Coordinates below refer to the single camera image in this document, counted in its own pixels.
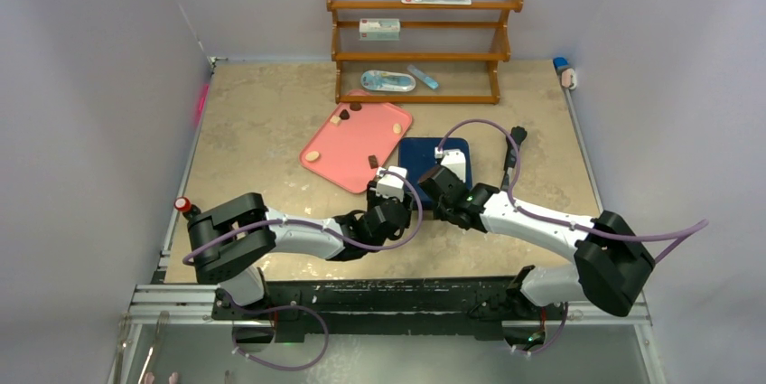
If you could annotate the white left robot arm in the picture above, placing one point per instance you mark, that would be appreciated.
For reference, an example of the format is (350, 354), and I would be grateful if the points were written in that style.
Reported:
(226, 241)

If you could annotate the light blue small tube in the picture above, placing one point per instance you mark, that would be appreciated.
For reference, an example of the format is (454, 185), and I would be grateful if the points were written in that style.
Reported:
(430, 82)

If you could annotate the dark blue tin lid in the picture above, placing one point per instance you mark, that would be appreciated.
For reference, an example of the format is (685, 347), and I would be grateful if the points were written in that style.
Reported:
(416, 154)

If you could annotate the pink plastic tray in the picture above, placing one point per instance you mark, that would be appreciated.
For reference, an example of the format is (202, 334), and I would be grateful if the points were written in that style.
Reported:
(345, 148)

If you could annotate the red black button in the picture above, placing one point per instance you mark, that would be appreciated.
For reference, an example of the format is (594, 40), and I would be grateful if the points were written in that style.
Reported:
(186, 208)

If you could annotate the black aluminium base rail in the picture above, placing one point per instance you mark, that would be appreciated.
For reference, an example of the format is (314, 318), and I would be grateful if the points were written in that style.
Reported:
(484, 308)

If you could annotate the blue white corner device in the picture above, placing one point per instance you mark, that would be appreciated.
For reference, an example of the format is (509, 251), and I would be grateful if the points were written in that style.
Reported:
(565, 72)

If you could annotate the light blue oval package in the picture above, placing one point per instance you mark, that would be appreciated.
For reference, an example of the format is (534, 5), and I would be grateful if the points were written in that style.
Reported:
(380, 80)

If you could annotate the black handled metal tongs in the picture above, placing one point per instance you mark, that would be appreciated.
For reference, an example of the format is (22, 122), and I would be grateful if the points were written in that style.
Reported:
(518, 134)

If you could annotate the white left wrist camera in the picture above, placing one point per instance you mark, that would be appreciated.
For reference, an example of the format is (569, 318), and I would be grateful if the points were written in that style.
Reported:
(389, 182)

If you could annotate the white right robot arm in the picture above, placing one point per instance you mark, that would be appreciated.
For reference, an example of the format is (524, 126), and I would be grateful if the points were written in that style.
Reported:
(606, 265)

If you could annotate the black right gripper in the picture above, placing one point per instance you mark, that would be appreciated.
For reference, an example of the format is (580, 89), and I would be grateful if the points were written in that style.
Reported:
(436, 181)

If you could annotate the wooden shelf rack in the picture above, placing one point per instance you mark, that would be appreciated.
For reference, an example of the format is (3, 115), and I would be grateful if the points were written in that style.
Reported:
(429, 33)

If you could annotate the white green small box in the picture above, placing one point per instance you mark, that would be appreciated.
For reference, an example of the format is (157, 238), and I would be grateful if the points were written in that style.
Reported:
(380, 30)

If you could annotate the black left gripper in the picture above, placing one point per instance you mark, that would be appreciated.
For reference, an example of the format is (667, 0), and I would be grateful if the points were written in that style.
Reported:
(371, 196)

